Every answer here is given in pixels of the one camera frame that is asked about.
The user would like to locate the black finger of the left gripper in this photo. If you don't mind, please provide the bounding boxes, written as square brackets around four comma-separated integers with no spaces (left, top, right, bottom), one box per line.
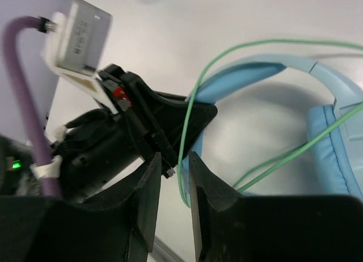
[133,74,218,166]

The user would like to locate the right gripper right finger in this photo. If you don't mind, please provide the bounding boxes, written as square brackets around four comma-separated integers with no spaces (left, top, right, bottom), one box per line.
[189,152,362,261]

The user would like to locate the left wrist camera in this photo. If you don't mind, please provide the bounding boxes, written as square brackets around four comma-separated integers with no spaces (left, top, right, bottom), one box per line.
[41,0,118,114]

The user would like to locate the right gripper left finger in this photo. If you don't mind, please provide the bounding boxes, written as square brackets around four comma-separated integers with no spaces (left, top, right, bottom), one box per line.
[1,153,162,261]

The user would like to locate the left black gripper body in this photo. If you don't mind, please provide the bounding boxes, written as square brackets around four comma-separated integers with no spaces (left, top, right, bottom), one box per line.
[52,64,176,202]

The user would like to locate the green headphone cable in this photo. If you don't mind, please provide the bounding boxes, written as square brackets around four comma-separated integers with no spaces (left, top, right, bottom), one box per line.
[177,38,363,208]

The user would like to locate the light blue headphones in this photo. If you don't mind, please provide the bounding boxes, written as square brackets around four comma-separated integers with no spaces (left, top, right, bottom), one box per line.
[192,54,362,198]

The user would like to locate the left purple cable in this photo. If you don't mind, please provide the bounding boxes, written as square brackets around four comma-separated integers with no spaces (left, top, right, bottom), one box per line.
[1,15,62,199]

